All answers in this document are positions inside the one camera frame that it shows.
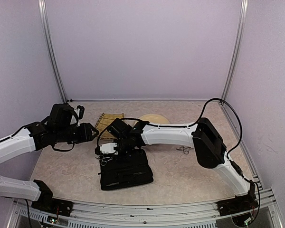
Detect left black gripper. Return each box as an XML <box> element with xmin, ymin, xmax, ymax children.
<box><xmin>55</xmin><ymin>122</ymin><xmax>99</xmax><ymax>144</ymax></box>

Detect black zip tool case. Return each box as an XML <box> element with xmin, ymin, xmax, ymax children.
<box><xmin>99</xmin><ymin>149</ymin><xmax>153</xmax><ymax>191</ymax></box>

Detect straight silver scissors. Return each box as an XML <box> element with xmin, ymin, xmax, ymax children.
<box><xmin>97</xmin><ymin>155</ymin><xmax>113</xmax><ymax>166</ymax></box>

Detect thinning silver scissors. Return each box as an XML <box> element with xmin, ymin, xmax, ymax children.
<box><xmin>176</xmin><ymin>146</ymin><xmax>191</xmax><ymax>155</ymax></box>

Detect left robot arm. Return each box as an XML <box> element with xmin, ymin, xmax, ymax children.
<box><xmin>0</xmin><ymin>104</ymin><xmax>99</xmax><ymax>211</ymax></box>

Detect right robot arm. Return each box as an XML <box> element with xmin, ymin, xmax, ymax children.
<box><xmin>95</xmin><ymin>115</ymin><xmax>260</xmax><ymax>211</ymax></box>

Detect woven bamboo tray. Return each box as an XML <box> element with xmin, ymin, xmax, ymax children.
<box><xmin>95</xmin><ymin>113</ymin><xmax>124</xmax><ymax>141</ymax></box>

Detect cream round plate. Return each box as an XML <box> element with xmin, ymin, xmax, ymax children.
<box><xmin>139</xmin><ymin>114</ymin><xmax>170</xmax><ymax>124</ymax></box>

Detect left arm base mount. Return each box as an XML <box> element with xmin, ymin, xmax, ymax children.
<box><xmin>31</xmin><ymin>198</ymin><xmax>73</xmax><ymax>217</ymax></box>

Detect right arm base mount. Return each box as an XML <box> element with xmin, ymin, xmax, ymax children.
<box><xmin>217</xmin><ymin>198</ymin><xmax>258</xmax><ymax>216</ymax></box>

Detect left aluminium frame post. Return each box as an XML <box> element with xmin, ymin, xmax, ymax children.
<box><xmin>38</xmin><ymin>0</ymin><xmax>68</xmax><ymax>103</ymax></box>

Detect aluminium frame post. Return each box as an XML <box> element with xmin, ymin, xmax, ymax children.
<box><xmin>38</xmin><ymin>0</ymin><xmax>68</xmax><ymax>103</ymax></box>
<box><xmin>218</xmin><ymin>0</ymin><xmax>249</xmax><ymax>105</ymax></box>

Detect aluminium front rail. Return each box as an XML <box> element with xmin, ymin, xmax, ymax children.
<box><xmin>6</xmin><ymin>189</ymin><xmax>285</xmax><ymax>228</ymax></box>

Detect right aluminium frame post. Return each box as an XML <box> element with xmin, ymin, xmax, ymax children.
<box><xmin>218</xmin><ymin>0</ymin><xmax>249</xmax><ymax>105</ymax></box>

